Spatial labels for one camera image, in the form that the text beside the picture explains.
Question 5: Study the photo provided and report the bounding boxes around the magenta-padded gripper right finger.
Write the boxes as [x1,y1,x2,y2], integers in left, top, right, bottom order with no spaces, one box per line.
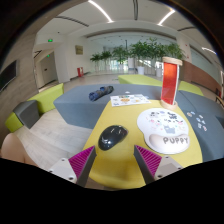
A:
[133,144,184,185]

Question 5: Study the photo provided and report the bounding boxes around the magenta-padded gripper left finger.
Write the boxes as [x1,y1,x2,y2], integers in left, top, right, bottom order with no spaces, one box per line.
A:
[47,145,98,188]

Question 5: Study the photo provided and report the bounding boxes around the black computer mouse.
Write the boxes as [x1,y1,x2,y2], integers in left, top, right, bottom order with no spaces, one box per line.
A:
[97,124,129,152]

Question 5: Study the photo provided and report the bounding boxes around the large grey bench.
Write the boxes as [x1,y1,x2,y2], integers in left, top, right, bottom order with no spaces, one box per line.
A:
[53,83,165,130]

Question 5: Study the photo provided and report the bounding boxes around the white sticker sheet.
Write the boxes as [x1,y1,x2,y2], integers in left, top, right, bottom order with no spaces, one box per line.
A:
[109,93,152,108]

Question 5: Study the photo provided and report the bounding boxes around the loose small stickers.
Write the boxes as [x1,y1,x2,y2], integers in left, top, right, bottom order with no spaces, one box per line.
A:
[186,110,208,132]

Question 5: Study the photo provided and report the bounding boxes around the person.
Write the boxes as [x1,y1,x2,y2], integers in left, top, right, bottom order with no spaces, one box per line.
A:
[0,132,38,167]

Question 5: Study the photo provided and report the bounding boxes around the lime green bench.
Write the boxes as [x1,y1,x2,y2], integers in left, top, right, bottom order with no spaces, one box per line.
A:
[178,80,204,97]
[4,83,65,133]
[118,73,164,88]

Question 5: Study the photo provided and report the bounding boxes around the folded dark blue umbrella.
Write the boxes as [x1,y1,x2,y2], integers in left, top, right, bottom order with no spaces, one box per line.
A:
[88,85,115,102]

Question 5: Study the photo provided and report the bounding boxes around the dark grey cube stool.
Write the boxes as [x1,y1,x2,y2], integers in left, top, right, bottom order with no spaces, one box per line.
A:
[12,99,40,130]

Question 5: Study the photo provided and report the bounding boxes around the tall red tube wooden ends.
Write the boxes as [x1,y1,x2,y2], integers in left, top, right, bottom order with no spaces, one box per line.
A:
[160,56,184,111]

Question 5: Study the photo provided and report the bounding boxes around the potted green plants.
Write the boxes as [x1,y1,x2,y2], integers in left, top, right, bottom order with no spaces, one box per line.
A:
[89,37,186,76]

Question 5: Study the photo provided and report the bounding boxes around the ceiling strip lights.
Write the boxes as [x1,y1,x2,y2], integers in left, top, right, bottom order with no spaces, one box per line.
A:
[87,0,218,56]

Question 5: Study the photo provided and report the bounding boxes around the wooden frame chair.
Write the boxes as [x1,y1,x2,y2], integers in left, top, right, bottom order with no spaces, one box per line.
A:
[214,88,224,108]

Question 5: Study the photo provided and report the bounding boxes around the gold wall plaque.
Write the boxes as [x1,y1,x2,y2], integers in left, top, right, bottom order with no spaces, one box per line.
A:
[74,44,84,55]

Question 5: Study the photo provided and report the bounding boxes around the black wall screen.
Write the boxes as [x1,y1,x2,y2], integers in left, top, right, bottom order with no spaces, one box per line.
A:
[0,59,18,92]

